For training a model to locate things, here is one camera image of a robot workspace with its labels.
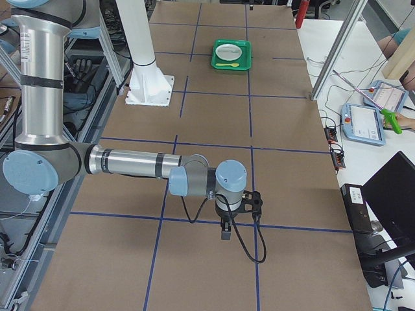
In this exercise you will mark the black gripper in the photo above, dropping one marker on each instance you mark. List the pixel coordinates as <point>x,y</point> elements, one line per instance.
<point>223,214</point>

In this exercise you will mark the yellow plastic spoon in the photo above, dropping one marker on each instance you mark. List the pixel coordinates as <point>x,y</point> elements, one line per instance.
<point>227,64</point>

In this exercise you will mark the black power strip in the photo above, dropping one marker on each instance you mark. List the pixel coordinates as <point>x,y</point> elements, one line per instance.
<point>337,156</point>
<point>331,134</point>

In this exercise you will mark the black computer box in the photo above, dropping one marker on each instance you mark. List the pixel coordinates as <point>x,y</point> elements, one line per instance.
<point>378,261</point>

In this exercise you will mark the black monitor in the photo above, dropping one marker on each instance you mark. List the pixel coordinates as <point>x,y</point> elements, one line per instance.
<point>390,195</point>

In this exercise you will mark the near teach pendant tablet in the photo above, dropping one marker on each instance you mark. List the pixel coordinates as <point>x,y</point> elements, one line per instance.
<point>362,123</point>

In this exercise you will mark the teach pendant tablet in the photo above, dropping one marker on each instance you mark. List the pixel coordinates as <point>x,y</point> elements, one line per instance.
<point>387,95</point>
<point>362,123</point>

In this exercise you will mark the green plastic tray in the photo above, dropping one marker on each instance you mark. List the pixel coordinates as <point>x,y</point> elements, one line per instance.
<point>244,61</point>

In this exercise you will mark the white round plate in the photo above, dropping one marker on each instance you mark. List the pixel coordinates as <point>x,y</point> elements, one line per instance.
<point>227,56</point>

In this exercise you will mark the pale green plastic fork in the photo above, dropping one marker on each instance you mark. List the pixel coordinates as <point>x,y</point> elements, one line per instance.
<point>228,50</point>

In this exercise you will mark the far teach pendant tablet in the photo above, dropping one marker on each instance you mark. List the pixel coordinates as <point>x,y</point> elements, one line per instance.
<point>387,95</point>

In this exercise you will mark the red cylinder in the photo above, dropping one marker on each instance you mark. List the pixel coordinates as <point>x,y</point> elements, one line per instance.
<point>304,4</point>

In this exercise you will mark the person in black shirt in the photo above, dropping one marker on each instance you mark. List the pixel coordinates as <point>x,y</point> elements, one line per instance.
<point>389,45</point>

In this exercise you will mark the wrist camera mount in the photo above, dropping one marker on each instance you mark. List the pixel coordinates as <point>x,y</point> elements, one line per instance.
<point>251,203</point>

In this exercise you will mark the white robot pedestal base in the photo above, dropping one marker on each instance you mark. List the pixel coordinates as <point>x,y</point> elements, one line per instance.
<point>148,86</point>

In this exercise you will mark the aluminium frame post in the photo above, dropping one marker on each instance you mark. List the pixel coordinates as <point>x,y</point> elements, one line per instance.
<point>344,33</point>

